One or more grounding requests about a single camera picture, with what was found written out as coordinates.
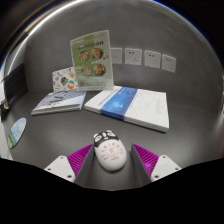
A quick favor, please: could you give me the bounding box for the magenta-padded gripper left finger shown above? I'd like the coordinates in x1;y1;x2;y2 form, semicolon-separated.
43;143;96;188

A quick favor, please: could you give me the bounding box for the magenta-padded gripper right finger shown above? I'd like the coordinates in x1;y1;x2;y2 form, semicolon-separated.
130;143;183;187

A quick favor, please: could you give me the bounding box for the white panda-print computer mouse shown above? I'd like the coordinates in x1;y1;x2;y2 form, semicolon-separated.
92;129;128;173

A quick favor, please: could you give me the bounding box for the round blue-green mouse pad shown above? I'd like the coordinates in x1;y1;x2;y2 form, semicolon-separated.
6;117;28;150

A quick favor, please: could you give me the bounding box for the grey striped booklet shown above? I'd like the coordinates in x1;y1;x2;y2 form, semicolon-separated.
30;89;87;116

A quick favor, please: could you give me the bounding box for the white book with blue band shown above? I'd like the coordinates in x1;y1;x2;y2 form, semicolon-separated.
83;85;171;134

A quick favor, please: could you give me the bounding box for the small black device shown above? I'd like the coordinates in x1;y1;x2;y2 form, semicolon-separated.
0;99;11;122

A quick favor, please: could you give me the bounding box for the small white sticker card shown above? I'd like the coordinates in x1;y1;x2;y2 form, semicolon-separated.
51;66;80;94

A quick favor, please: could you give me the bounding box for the clear acrylic sign stand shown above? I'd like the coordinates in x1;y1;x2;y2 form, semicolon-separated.
69;29;115;92

